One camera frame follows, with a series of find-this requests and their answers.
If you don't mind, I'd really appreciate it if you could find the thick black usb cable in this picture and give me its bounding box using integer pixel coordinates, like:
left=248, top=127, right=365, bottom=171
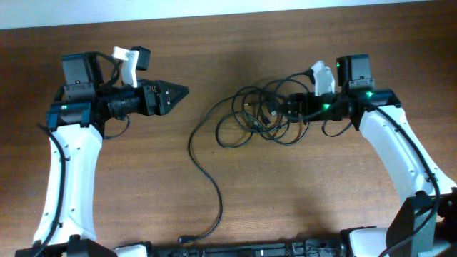
left=178, top=96, right=236, bottom=245

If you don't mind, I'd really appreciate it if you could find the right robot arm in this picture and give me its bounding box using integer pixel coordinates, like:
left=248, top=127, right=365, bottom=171
left=279, top=54, right=456, bottom=256

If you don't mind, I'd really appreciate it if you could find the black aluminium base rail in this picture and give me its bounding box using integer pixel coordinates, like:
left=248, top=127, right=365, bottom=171
left=114, top=231, right=358, bottom=257

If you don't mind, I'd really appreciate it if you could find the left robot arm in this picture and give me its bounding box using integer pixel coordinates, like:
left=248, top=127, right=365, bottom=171
left=15, top=47, right=189, bottom=256

